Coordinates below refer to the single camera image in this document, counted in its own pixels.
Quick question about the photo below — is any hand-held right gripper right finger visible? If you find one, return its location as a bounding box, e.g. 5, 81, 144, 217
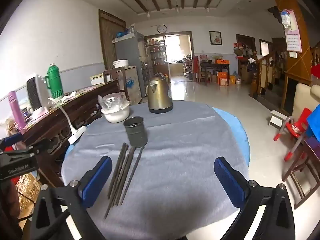
214, 156, 295, 240

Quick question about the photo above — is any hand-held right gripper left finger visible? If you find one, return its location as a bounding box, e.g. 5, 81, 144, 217
29, 156, 113, 240

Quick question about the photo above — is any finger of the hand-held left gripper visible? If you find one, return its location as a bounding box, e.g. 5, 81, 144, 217
14, 138, 52, 157
0, 132, 23, 147

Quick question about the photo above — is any bundle of dark chopsticks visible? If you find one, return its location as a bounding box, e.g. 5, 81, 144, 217
104, 142, 146, 219

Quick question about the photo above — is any dark metal utensil holder cup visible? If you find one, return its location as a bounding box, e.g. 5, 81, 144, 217
123, 116, 148, 147

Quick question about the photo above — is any person's left forearm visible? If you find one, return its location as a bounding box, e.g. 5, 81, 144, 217
0, 179, 22, 240

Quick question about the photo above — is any blond doll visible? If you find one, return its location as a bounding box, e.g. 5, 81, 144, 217
4, 119, 18, 138

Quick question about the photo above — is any beige textured cloth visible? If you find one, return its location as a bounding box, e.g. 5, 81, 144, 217
15, 174, 42, 210

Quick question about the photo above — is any purple thermos bottle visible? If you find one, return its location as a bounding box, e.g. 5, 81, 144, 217
7, 91, 27, 130

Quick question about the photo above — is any dark wooden sideboard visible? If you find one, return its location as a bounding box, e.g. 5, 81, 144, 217
22, 80, 120, 188

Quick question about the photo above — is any white electric heater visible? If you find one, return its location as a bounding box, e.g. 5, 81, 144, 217
26, 74, 52, 114

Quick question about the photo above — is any blue table cover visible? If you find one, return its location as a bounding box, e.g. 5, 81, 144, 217
211, 106, 250, 165

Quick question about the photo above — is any white crumpled tissue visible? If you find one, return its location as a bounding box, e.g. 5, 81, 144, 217
59, 92, 77, 102

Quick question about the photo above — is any grey fleece table cloth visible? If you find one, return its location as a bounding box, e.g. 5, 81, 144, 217
61, 100, 250, 240

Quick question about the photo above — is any green thermos flask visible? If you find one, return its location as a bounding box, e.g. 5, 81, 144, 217
44, 64, 65, 100

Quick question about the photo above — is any floral sideboard cover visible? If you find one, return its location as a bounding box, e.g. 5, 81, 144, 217
50, 85, 100, 105

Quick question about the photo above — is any brown wooden chair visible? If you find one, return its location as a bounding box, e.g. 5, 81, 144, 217
281, 140, 320, 209

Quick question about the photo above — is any white step stool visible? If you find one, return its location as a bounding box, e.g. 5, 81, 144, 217
268, 110, 288, 130

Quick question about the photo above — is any red child's chair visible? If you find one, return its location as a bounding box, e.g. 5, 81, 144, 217
273, 107, 313, 162

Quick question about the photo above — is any small cream chest freezer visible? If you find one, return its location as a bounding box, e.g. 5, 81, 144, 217
90, 73, 105, 85

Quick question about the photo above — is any white chest freezer blue print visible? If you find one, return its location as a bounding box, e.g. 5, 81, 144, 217
124, 66, 141, 105

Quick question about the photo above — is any dark wooden chair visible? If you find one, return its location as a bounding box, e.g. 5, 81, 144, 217
103, 67, 129, 100

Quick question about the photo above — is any upright orange carton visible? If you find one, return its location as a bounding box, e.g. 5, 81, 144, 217
217, 71, 229, 87

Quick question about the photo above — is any bronze electric kettle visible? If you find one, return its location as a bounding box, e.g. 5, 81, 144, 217
146, 73, 173, 114

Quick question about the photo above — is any small wooden chair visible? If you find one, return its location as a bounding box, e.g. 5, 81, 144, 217
196, 70, 212, 83

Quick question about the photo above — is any cream armchair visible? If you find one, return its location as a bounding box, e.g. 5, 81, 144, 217
291, 83, 320, 123

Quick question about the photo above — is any wooden staircase railing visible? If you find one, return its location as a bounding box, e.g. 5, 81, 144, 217
249, 42, 320, 115

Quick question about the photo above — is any dark wooden side table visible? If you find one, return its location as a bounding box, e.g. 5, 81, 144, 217
200, 62, 230, 83

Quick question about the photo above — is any brown curtained door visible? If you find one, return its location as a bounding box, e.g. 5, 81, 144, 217
98, 9, 126, 70

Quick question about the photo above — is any grey refrigerator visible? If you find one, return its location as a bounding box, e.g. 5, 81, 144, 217
114, 31, 147, 98

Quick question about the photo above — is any cluster of hanging bags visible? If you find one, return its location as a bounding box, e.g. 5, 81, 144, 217
234, 41, 253, 57

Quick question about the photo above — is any glass shelf cabinet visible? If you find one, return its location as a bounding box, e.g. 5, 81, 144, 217
146, 36, 167, 80

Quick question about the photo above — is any white power cable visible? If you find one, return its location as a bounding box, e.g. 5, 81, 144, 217
47, 97, 75, 132

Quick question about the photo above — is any framed wall picture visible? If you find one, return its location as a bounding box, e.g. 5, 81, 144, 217
209, 31, 223, 46

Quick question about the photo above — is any pink wall calendar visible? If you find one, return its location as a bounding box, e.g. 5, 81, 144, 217
281, 9, 303, 53

